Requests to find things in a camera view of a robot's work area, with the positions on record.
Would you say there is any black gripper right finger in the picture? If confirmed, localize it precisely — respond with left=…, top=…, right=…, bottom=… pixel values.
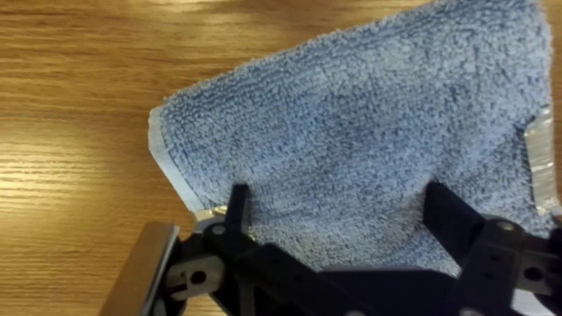
left=424, top=183, right=526, bottom=276

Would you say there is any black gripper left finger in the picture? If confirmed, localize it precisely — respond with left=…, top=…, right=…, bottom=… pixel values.
left=205, top=184, right=259, bottom=276

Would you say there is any blue towel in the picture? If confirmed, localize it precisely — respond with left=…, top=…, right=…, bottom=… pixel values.
left=150, top=0, right=554, bottom=272

